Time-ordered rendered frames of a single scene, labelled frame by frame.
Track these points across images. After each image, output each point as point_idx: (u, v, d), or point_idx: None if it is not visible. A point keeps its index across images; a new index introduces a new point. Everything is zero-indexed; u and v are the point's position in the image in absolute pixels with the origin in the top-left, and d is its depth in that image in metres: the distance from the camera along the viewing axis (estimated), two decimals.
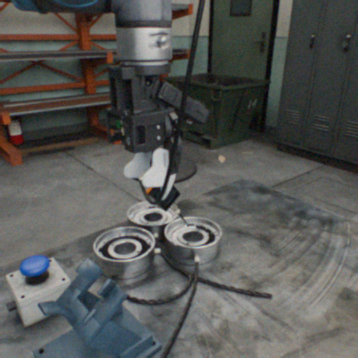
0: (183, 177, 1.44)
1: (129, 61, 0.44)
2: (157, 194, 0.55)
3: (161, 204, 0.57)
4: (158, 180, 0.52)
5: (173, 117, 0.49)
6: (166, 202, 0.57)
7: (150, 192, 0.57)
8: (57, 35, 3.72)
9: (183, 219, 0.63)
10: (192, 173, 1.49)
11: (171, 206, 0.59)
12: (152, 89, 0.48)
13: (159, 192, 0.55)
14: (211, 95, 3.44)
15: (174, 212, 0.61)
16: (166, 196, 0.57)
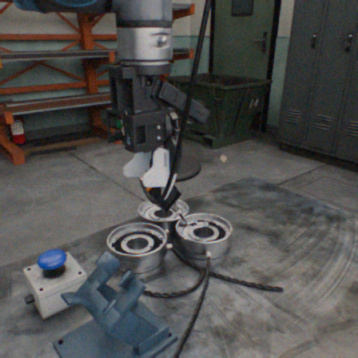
0: (188, 176, 1.45)
1: (130, 61, 0.44)
2: (158, 194, 0.55)
3: (161, 204, 0.56)
4: (159, 180, 0.52)
5: (173, 117, 0.49)
6: (167, 202, 0.57)
7: (149, 191, 0.57)
8: (60, 35, 3.73)
9: (184, 220, 0.63)
10: (197, 171, 1.50)
11: (172, 206, 0.59)
12: (153, 89, 0.48)
13: (160, 192, 0.55)
14: (212, 95, 3.45)
15: (175, 212, 0.61)
16: (167, 196, 0.57)
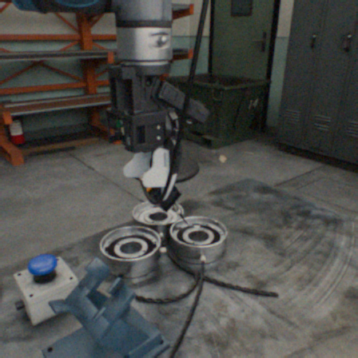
0: (185, 177, 1.44)
1: (129, 61, 0.44)
2: (158, 194, 0.55)
3: (161, 204, 0.57)
4: (159, 180, 0.52)
5: (173, 117, 0.49)
6: (167, 202, 0.57)
7: (149, 191, 0.57)
8: (58, 35, 3.72)
9: (184, 220, 0.63)
10: (195, 172, 1.49)
11: (172, 206, 0.59)
12: (152, 89, 0.48)
13: (160, 192, 0.55)
14: (212, 95, 3.44)
15: (175, 212, 0.61)
16: (167, 196, 0.57)
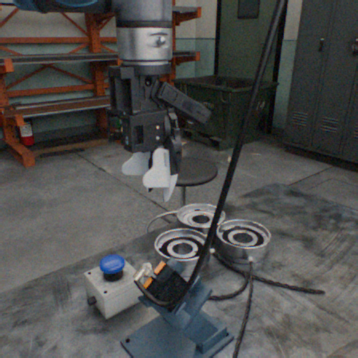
0: (205, 180, 1.49)
1: (129, 61, 0.44)
2: (160, 294, 0.40)
3: None
4: (160, 181, 0.52)
5: (173, 117, 0.49)
6: (172, 300, 0.42)
7: (148, 286, 0.42)
8: (68, 38, 3.76)
9: None
10: (214, 175, 1.54)
11: None
12: (152, 89, 0.48)
13: (162, 292, 0.40)
14: (220, 97, 3.49)
15: None
16: (172, 294, 0.42)
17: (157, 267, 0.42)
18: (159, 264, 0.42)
